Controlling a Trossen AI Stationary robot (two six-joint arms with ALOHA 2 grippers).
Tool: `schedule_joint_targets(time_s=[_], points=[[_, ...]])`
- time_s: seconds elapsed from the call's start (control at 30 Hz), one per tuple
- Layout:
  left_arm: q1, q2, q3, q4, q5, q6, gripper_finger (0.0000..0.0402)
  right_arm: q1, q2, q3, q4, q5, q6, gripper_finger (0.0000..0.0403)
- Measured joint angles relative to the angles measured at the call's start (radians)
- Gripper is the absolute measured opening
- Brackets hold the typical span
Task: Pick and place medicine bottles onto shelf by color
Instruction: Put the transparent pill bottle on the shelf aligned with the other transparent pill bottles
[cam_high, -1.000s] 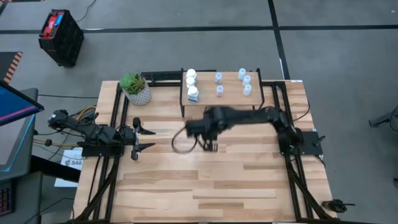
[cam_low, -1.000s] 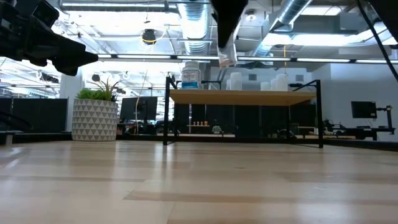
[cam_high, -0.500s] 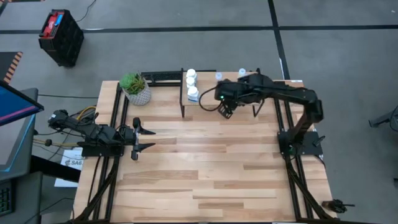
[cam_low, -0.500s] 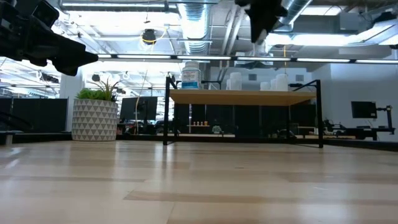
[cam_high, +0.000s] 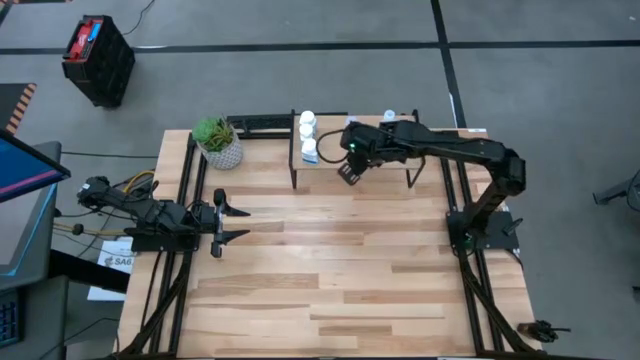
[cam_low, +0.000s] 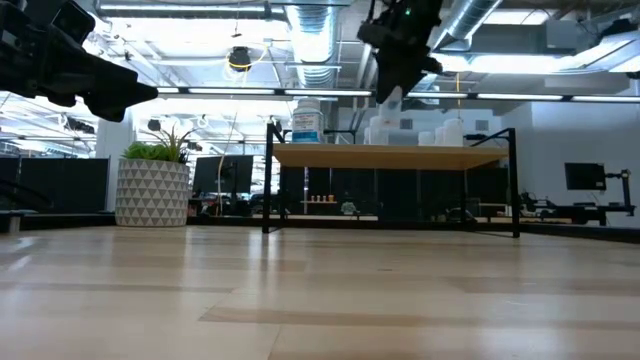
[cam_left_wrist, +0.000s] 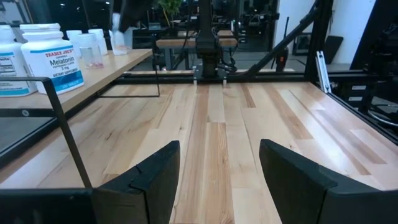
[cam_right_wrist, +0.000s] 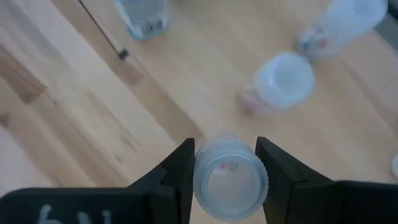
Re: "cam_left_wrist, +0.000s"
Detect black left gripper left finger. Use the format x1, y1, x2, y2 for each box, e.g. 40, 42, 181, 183
0, 139, 181, 224

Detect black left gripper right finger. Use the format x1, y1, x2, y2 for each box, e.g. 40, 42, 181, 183
259, 138, 398, 224

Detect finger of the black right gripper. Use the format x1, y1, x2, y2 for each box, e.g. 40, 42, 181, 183
119, 0, 139, 34

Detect translucent bottle pink capsules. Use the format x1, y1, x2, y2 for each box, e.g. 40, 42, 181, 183
77, 33, 104, 70

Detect white Trader Joe's melatonin bottle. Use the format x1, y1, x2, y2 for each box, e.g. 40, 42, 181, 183
0, 24, 37, 98
19, 23, 85, 95

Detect leafy background tree plant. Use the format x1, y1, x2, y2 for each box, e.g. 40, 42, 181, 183
157, 0, 183, 19

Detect background wooden table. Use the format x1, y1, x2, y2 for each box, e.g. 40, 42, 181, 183
155, 29, 240, 49

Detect black equipment box white labels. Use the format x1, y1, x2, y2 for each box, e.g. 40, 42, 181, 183
337, 79, 398, 138

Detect silver aluminium extrusion bar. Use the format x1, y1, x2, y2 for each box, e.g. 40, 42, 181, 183
315, 50, 333, 94

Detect black handheld device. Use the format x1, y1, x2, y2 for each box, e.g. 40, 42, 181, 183
275, 46, 289, 72

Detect wooden shelf black metal frame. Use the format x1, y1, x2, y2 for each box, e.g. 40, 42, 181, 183
0, 34, 161, 190

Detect black diagonal frame strut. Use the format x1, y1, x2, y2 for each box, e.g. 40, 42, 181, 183
247, 9, 320, 77

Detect black rig frame post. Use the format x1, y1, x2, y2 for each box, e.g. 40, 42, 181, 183
304, 0, 335, 82

